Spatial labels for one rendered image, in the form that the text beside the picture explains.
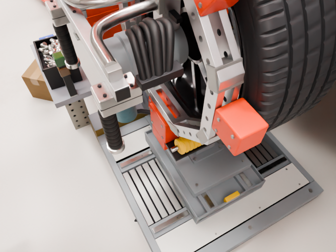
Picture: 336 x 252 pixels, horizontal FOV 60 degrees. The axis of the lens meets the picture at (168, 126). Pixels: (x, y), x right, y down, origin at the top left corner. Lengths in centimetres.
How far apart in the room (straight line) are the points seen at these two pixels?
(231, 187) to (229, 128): 78
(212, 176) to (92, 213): 60
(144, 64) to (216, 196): 90
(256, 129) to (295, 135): 119
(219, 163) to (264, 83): 75
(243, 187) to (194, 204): 23
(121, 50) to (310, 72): 42
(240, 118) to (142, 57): 24
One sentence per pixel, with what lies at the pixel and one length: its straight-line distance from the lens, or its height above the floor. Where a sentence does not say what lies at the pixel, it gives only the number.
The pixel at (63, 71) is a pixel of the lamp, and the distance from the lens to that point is 118.
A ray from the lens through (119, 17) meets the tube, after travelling 65.
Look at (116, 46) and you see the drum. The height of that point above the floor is 91.
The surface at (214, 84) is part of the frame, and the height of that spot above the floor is 95.
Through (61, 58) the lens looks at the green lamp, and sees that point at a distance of 114.
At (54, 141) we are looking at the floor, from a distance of 174.
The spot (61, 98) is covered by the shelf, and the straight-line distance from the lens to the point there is 130.
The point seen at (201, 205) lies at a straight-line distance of 131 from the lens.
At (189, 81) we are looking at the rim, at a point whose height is 62.
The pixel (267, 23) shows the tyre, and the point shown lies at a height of 105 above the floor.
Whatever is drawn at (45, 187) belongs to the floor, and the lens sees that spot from 161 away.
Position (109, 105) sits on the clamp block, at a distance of 57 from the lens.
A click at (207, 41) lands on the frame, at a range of 57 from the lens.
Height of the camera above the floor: 136
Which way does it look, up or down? 54 degrees down
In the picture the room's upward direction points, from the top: straight up
